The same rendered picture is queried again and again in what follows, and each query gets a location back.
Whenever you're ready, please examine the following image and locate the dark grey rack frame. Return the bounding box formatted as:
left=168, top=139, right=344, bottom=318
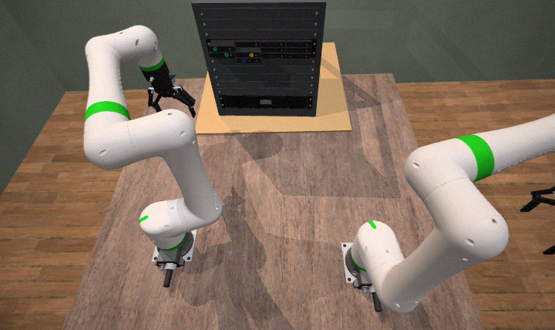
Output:
left=191, top=0, right=326, bottom=117

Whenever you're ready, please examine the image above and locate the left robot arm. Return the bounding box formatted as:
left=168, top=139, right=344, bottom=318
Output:
left=84, top=25, right=223, bottom=288

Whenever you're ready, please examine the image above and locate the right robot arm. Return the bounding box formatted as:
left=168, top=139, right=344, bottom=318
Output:
left=345, top=113, right=555, bottom=314

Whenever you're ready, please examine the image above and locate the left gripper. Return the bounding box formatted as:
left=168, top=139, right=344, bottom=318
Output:
left=147, top=76, right=196, bottom=118

